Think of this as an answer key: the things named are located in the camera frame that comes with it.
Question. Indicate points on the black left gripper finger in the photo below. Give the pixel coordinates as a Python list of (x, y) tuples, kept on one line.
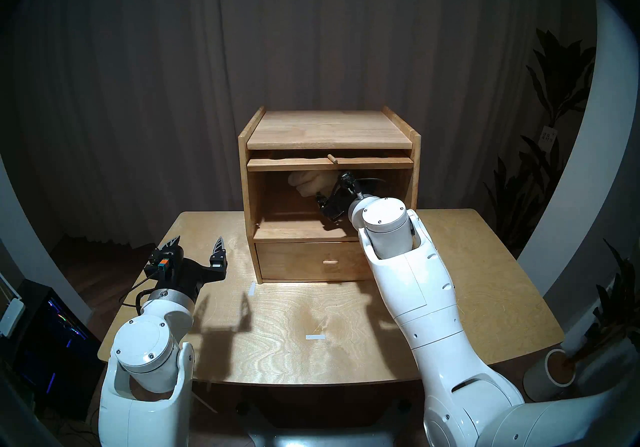
[(219, 253), (171, 244)]

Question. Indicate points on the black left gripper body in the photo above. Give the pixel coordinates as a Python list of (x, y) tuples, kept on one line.
[(192, 276)]

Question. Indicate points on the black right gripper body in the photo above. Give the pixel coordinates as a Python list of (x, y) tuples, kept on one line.
[(337, 203)]

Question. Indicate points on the cream towel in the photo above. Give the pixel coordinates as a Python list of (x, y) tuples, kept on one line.
[(307, 181)]

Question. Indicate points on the wooden sliding door with knob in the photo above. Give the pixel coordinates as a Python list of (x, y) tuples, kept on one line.
[(290, 164)]

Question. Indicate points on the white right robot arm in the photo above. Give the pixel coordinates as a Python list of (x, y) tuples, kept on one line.
[(415, 291)]

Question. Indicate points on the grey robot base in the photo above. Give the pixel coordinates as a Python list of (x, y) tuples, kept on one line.
[(320, 438)]

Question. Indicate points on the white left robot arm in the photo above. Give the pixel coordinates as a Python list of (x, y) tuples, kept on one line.
[(145, 351)]

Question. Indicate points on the wooden cabinet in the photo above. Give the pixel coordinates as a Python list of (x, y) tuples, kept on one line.
[(325, 128)]

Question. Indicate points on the black computer tower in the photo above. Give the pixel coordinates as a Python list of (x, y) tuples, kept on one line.
[(55, 351)]

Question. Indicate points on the grey curtain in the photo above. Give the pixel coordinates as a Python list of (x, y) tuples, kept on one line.
[(150, 76)]

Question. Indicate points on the white plant tag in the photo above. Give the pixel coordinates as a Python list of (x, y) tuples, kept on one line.
[(548, 138)]

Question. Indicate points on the tall dark leafy plant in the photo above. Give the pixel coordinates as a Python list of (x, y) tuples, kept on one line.
[(562, 76)]

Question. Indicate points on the white plant pot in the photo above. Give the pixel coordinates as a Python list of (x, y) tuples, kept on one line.
[(540, 381)]

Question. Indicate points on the small dark potted plant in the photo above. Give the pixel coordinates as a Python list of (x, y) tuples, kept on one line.
[(617, 301)]

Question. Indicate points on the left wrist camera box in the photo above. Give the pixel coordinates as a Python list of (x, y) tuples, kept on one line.
[(161, 263)]

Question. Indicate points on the white wall device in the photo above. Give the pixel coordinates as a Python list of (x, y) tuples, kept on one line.
[(11, 316)]

